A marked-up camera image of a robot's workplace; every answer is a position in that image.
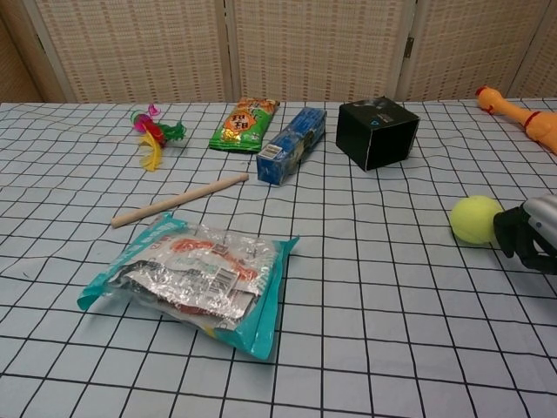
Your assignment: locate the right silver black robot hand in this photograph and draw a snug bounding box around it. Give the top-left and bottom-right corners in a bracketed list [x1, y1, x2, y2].
[493, 195, 557, 276]

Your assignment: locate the yellow tennis ball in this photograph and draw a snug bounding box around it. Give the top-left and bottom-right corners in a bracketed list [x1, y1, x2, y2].
[448, 195, 508, 245]

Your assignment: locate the black cardboard box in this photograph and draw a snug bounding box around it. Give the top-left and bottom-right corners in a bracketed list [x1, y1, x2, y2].
[335, 95, 420, 172]

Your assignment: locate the blue rectangular carton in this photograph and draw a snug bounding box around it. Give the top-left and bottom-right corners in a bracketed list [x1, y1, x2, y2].
[255, 106, 328, 187]

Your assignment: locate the yellow rubber chicken toy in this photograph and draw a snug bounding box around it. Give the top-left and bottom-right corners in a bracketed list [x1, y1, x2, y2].
[474, 85, 557, 156]

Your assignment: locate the blue checked tablecloth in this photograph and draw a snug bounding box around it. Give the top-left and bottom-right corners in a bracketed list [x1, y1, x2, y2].
[0, 98, 557, 418]

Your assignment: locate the woven folding screen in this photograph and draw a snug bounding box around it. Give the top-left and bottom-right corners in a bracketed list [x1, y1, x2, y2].
[0, 0, 557, 105]

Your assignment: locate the green orange snack packet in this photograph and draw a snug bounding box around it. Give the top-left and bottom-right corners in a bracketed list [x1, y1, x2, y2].
[208, 97, 280, 156]

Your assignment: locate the teal silver snack multipack bag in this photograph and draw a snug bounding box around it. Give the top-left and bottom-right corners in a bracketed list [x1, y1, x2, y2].
[77, 212, 301, 361]

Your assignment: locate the wooden stick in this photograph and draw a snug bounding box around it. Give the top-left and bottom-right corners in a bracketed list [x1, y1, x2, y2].
[111, 172, 250, 229]

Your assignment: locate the colourful feather shuttlecock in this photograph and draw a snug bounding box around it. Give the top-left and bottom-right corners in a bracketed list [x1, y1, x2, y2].
[130, 103, 187, 172]

